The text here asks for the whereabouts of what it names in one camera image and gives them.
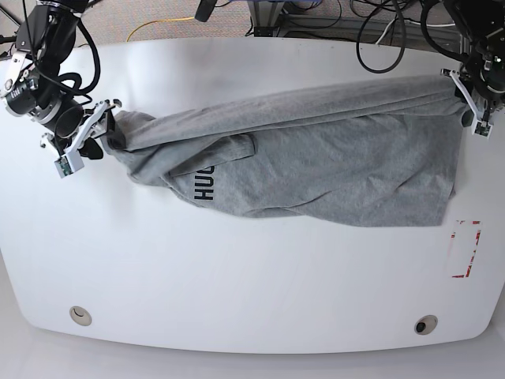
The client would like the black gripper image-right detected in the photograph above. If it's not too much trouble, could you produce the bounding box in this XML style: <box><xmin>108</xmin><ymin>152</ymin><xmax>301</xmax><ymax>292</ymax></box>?
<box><xmin>461</xmin><ymin>58</ymin><xmax>504</xmax><ymax>127</ymax></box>

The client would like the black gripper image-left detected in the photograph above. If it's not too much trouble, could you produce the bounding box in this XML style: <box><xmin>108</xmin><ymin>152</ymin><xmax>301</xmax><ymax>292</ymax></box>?
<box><xmin>49</xmin><ymin>104</ymin><xmax>126</xmax><ymax>160</ymax></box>

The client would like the grey T-shirt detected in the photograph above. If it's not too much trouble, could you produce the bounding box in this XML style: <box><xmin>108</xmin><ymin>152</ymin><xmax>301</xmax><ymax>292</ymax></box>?
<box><xmin>104</xmin><ymin>76</ymin><xmax>468</xmax><ymax>227</ymax></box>

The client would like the red tape rectangle marker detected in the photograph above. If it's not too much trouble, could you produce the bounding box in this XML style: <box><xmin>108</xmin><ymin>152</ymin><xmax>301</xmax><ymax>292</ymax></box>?
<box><xmin>447</xmin><ymin>220</ymin><xmax>482</xmax><ymax>279</ymax></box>

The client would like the black tripod stand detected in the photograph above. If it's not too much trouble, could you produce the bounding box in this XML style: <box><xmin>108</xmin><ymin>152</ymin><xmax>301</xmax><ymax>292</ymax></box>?
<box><xmin>0</xmin><ymin>0</ymin><xmax>28</xmax><ymax>60</ymax></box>

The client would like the black cylinder object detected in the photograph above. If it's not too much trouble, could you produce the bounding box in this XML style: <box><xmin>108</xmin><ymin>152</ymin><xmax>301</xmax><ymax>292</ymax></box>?
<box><xmin>194</xmin><ymin>0</ymin><xmax>217</xmax><ymax>23</ymax></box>

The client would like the wrist camera image-right arm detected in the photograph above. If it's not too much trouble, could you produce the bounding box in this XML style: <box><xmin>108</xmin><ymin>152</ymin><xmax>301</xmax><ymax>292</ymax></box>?
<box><xmin>473</xmin><ymin>121</ymin><xmax>493</xmax><ymax>139</ymax></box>

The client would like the wrist camera image-left arm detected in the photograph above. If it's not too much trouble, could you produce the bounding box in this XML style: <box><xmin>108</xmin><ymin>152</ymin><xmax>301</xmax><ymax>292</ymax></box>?
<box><xmin>54</xmin><ymin>152</ymin><xmax>84</xmax><ymax>178</ymax></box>

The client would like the black cable loop left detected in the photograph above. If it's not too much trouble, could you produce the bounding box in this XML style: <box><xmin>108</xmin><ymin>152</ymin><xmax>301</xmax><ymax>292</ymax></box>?
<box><xmin>54</xmin><ymin>7</ymin><xmax>103</xmax><ymax>98</ymax></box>

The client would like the black cable loop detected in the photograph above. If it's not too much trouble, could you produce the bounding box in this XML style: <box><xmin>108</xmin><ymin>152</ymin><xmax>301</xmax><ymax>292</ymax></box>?
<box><xmin>54</xmin><ymin>7</ymin><xmax>103</xmax><ymax>98</ymax></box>
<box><xmin>356</xmin><ymin>0</ymin><xmax>407</xmax><ymax>75</ymax></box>

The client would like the yellow cable on floor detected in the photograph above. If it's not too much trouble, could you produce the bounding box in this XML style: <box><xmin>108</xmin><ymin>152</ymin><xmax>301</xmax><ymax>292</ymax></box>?
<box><xmin>125</xmin><ymin>16</ymin><xmax>197</xmax><ymax>43</ymax></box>

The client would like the black cable loop right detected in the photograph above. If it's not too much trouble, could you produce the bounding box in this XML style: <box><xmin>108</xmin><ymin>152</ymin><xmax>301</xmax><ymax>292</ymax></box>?
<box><xmin>356</xmin><ymin>0</ymin><xmax>407</xmax><ymax>75</ymax></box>

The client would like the left table cable grommet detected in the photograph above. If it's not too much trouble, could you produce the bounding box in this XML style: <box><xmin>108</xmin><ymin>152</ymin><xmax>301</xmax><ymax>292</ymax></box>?
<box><xmin>69</xmin><ymin>306</ymin><xmax>92</xmax><ymax>327</ymax></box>

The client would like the table cable grommet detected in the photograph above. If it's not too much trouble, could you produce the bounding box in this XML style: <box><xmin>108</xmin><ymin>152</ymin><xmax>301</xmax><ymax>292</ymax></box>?
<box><xmin>69</xmin><ymin>306</ymin><xmax>92</xmax><ymax>327</ymax></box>
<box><xmin>414</xmin><ymin>315</ymin><xmax>438</xmax><ymax>336</ymax></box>

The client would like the aluminium frame with cables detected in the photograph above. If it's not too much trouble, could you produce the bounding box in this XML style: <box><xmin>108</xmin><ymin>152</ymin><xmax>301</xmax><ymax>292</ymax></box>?
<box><xmin>246</xmin><ymin>0</ymin><xmax>462</xmax><ymax>45</ymax></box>

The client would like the right table cable grommet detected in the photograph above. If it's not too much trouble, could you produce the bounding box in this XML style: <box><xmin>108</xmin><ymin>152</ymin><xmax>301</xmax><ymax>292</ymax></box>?
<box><xmin>414</xmin><ymin>315</ymin><xmax>438</xmax><ymax>336</ymax></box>

